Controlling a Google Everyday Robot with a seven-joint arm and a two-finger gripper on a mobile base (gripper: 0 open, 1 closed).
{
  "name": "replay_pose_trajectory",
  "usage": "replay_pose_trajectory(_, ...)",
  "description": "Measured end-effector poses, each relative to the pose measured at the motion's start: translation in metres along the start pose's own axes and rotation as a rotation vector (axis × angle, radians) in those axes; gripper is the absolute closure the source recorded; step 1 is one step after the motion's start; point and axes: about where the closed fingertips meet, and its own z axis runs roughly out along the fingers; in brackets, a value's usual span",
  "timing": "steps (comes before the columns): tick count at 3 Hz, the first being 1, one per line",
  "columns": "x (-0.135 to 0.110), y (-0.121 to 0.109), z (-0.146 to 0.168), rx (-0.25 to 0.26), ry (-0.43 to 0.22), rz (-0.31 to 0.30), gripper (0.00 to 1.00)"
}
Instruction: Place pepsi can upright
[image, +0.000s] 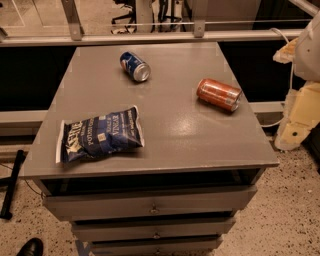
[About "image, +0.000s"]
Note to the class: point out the grey drawer cabinet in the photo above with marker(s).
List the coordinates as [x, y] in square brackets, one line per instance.
[189, 144]

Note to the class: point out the top grey drawer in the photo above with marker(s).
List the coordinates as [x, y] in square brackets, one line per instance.
[150, 203]

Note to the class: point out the grey metal railing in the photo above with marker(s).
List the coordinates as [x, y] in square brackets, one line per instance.
[88, 22]

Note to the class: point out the black stand leg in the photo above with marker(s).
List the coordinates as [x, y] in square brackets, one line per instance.
[10, 183]

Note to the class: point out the grey drawer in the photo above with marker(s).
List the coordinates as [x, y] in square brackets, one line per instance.
[150, 203]
[153, 229]
[157, 247]

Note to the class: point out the blue kettle chips bag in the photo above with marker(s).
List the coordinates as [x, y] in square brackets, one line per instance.
[99, 136]

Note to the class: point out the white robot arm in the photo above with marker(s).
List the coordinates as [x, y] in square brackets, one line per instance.
[306, 62]

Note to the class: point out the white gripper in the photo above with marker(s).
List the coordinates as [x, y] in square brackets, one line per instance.
[308, 55]

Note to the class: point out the middle grey drawer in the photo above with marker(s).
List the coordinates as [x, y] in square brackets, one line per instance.
[153, 229]

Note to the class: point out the orange soda can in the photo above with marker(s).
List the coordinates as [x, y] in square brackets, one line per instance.
[219, 94]

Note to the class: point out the black office chair base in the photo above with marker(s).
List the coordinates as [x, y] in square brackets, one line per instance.
[125, 24]

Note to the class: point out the blue pepsi can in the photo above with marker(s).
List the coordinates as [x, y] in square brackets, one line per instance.
[135, 67]

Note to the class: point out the black shoe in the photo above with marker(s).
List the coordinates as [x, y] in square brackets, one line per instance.
[33, 247]

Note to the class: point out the bottom grey drawer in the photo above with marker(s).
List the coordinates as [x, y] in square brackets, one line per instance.
[157, 247]

